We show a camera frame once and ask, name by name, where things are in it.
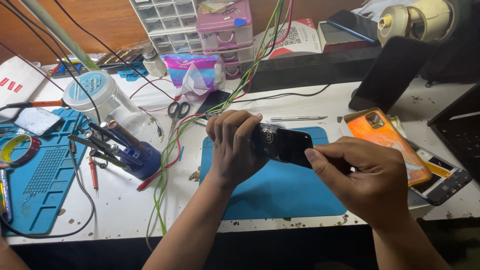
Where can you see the person's right hand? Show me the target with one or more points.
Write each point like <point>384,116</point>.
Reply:
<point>371,176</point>

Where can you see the person's left hand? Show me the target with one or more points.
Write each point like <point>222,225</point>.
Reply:
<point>230,150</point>

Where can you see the black smartphone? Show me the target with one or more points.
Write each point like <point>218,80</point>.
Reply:
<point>285,144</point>

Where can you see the orange phone case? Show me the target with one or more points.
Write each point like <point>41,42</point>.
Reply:
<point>386,144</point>

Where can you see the white smartphone with dark screen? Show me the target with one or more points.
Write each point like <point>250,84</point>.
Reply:
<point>213,103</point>

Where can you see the plain blue silicone work mat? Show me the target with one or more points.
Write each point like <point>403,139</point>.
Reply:
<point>277,191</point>

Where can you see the silver precision knife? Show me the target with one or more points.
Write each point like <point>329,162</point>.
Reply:
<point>298,118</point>

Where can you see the purple tissue pack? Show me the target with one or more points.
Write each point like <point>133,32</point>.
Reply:
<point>195,73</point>

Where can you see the blue round tool holder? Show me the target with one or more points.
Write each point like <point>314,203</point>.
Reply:
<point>144,159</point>

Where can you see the large black phone on stand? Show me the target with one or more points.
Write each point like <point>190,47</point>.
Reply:
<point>390,75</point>

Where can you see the pink plastic drawer box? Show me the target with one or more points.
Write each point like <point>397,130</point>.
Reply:
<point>225,33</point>

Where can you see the small white bottle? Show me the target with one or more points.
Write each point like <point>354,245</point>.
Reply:
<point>153,62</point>

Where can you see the blue phone holder clamp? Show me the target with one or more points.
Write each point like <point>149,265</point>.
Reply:
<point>131,71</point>

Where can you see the white red printed card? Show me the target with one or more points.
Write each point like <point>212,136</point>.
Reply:
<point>296,37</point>

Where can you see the clear plastic jar blue lid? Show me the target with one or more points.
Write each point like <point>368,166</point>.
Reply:
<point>108,101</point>

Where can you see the clear small parts drawer cabinet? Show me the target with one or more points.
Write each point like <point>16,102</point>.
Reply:
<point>168,26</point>

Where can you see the red test probe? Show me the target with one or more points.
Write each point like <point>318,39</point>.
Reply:
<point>93,172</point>

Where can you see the dark phone with blue edge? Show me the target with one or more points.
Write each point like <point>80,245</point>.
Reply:
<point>352,24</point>

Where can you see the cream tape dispenser roll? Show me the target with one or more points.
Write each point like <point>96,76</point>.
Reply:
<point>416,18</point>

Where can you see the blue gridded repair mat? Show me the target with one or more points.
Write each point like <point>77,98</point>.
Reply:
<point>39,172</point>

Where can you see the grey metal plate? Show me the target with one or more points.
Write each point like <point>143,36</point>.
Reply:
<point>36,120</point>

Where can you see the roll of red tape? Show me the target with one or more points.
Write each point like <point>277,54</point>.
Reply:
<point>20,150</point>

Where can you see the white box red labels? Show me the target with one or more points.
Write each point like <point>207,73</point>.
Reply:
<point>17,84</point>

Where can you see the opened phone frame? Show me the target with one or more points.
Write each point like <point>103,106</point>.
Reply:
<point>440,174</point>

